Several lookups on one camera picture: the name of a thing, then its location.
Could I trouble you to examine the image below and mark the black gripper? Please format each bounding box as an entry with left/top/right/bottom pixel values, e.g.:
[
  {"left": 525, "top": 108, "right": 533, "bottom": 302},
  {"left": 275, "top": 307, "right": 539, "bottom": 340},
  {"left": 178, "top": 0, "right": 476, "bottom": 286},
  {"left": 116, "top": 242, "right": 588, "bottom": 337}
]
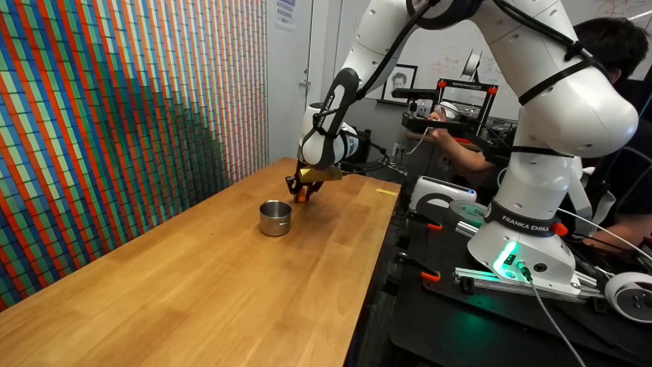
[{"left": 286, "top": 166, "right": 345, "bottom": 202}]

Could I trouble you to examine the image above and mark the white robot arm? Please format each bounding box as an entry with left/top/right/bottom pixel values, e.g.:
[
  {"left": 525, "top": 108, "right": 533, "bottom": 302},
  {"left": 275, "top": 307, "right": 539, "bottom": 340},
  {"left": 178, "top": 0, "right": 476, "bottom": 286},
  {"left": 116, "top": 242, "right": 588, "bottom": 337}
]
[{"left": 298, "top": 0, "right": 638, "bottom": 293}]

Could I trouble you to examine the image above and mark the small silver metal pot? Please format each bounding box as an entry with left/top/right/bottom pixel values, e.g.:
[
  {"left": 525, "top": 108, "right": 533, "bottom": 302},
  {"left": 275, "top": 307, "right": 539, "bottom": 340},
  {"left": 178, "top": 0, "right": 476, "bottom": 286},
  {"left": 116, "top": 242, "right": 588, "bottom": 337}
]
[{"left": 259, "top": 199, "right": 291, "bottom": 237}]

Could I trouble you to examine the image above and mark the yellow tape strip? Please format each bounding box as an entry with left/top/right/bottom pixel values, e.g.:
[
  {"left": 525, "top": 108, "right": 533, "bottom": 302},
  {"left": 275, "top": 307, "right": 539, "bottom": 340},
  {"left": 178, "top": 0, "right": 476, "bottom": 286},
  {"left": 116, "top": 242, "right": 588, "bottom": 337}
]
[{"left": 376, "top": 187, "right": 398, "bottom": 198}]

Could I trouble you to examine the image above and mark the white round device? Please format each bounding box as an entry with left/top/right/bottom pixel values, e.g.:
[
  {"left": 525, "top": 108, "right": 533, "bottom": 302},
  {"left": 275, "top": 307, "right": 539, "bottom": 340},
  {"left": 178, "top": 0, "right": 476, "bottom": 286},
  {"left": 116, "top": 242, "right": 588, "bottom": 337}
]
[{"left": 605, "top": 271, "right": 652, "bottom": 325}]

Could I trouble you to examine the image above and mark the person in dark shirt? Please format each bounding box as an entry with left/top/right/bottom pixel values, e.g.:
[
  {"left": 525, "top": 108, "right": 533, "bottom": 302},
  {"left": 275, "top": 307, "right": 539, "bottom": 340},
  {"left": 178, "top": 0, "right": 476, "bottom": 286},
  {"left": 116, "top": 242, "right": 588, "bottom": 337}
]
[{"left": 429, "top": 17, "right": 652, "bottom": 257}]

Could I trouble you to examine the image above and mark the white stereo camera box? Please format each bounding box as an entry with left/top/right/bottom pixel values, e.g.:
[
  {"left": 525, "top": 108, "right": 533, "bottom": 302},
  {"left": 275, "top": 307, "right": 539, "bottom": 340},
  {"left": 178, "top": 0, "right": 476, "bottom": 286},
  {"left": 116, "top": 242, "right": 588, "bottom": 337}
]
[{"left": 409, "top": 176, "right": 476, "bottom": 213}]

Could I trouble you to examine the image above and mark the framed picture on wall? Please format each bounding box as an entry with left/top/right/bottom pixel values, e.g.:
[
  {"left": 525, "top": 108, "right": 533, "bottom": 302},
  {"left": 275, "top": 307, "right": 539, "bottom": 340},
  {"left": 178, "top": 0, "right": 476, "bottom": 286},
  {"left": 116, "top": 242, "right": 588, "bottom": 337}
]
[{"left": 382, "top": 63, "right": 418, "bottom": 105}]

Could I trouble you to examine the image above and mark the orange handled clamp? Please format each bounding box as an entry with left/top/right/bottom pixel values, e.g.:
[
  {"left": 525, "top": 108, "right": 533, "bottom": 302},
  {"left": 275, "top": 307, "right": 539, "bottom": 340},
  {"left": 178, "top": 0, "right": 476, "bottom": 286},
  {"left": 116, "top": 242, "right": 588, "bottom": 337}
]
[{"left": 398, "top": 253, "right": 443, "bottom": 284}]

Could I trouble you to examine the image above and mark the paper sign on wall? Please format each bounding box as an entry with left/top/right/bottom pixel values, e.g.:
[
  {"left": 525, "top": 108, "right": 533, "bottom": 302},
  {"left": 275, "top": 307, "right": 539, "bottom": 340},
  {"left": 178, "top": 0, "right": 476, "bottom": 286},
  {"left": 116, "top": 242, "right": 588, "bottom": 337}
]
[{"left": 275, "top": 0, "right": 298, "bottom": 30}]

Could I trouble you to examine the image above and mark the black red frame device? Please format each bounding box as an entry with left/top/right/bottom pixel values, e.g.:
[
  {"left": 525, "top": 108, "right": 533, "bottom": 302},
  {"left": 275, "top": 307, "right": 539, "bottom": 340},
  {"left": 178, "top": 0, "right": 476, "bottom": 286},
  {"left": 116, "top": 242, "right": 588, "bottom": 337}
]
[{"left": 391, "top": 79, "right": 498, "bottom": 137}]

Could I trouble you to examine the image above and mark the white cable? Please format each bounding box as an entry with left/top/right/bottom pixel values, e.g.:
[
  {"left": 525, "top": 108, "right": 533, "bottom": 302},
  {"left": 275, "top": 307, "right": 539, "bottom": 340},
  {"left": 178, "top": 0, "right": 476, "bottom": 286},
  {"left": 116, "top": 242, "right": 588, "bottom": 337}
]
[{"left": 518, "top": 263, "right": 588, "bottom": 367}]

